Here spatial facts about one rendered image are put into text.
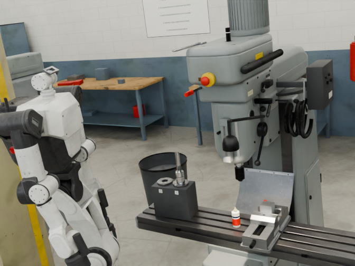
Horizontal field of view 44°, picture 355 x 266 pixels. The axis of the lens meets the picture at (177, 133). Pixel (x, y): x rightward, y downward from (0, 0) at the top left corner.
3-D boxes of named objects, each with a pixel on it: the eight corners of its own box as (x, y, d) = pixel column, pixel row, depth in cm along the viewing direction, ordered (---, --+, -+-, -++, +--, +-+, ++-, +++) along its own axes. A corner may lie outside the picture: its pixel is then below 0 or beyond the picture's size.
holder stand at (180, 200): (189, 220, 240) (185, 187, 234) (155, 216, 250) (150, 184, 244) (198, 210, 250) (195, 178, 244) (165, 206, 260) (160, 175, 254)
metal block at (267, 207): (272, 217, 215) (271, 206, 214) (260, 216, 219) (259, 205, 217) (275, 212, 220) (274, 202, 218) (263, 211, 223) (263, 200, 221)
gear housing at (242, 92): (246, 103, 192) (245, 81, 189) (198, 102, 205) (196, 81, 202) (273, 86, 219) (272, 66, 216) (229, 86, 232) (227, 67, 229)
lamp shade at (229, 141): (224, 152, 187) (223, 139, 185) (221, 147, 194) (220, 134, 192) (241, 150, 188) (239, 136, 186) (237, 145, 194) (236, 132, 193)
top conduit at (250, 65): (248, 74, 180) (247, 65, 179) (239, 74, 182) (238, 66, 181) (283, 55, 216) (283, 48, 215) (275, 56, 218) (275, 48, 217)
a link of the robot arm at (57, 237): (59, 260, 176) (44, 233, 173) (68, 248, 184) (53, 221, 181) (73, 256, 174) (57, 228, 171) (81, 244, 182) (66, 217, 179)
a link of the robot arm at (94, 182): (86, 205, 223) (78, 181, 219) (92, 197, 231) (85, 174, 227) (97, 204, 221) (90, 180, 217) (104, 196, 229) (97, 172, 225)
